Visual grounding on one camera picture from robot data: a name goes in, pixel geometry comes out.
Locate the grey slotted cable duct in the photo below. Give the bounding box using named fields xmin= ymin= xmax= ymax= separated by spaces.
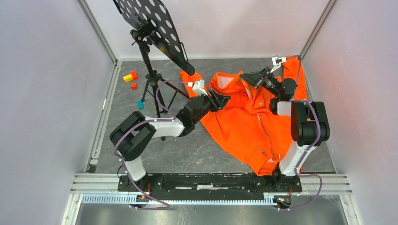
xmin=82 ymin=194 xmax=276 ymax=206

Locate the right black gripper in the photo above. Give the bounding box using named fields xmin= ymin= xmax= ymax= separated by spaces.
xmin=239 ymin=66 xmax=279 ymax=97

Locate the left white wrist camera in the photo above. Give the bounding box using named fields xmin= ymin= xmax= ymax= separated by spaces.
xmin=187 ymin=79 xmax=208 ymax=97

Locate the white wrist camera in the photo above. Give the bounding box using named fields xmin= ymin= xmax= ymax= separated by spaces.
xmin=270 ymin=56 xmax=287 ymax=73
xmin=187 ymin=79 xmax=208 ymax=97

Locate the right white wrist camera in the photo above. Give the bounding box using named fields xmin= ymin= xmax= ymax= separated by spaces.
xmin=270 ymin=56 xmax=287 ymax=73

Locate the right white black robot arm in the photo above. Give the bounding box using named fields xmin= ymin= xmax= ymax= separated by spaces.
xmin=240 ymin=67 xmax=330 ymax=191

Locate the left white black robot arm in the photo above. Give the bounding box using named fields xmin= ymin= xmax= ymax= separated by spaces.
xmin=109 ymin=89 xmax=231 ymax=191

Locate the teal block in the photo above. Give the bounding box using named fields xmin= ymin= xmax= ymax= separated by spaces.
xmin=137 ymin=100 xmax=144 ymax=110

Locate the black perforated music stand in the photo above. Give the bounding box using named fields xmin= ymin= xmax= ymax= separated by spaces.
xmin=112 ymin=0 xmax=196 ymax=141

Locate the orange jacket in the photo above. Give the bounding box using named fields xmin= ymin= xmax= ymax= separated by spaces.
xmin=179 ymin=56 xmax=308 ymax=176

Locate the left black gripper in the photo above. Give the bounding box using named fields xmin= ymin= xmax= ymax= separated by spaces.
xmin=192 ymin=88 xmax=230 ymax=124

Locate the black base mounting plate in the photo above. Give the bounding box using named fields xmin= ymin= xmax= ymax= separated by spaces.
xmin=118 ymin=172 xmax=302 ymax=200

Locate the red block on yellow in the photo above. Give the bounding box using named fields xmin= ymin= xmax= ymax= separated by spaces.
xmin=130 ymin=71 xmax=138 ymax=80

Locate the small red block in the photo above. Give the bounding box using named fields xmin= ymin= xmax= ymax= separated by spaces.
xmin=130 ymin=83 xmax=137 ymax=90

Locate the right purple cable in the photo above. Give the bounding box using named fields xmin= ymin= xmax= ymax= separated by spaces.
xmin=276 ymin=54 xmax=324 ymax=212

